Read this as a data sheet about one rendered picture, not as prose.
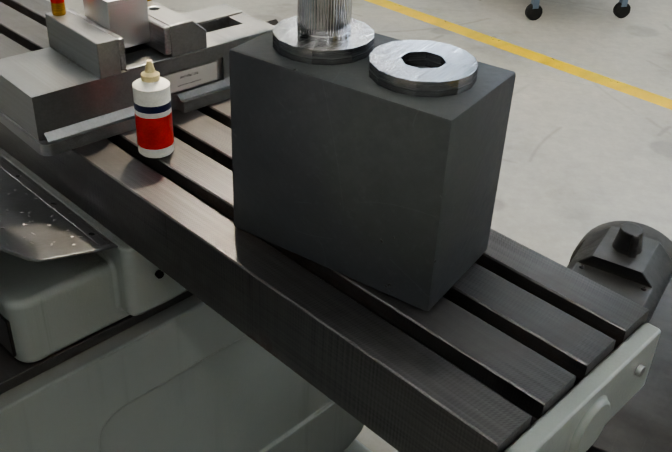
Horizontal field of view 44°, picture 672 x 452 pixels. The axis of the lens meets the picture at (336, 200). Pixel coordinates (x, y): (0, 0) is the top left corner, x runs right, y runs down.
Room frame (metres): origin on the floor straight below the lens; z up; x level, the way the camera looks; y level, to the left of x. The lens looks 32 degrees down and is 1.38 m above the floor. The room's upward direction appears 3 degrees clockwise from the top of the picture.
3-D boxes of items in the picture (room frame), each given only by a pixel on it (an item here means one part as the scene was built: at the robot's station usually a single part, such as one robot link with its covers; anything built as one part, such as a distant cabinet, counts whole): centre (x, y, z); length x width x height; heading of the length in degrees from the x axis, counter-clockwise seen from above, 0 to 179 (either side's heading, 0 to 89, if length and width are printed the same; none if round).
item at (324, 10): (0.70, 0.02, 1.15); 0.05 x 0.05 x 0.06
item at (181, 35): (1.00, 0.23, 1.01); 0.12 x 0.06 x 0.04; 44
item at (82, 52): (0.98, 0.25, 0.97); 0.35 x 0.15 x 0.11; 134
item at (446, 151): (0.68, -0.02, 1.02); 0.22 x 0.12 x 0.20; 57
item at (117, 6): (0.96, 0.27, 1.03); 0.06 x 0.05 x 0.06; 44
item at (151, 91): (0.83, 0.21, 0.97); 0.04 x 0.04 x 0.11
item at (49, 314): (0.95, 0.26, 0.78); 0.50 x 0.35 x 0.12; 136
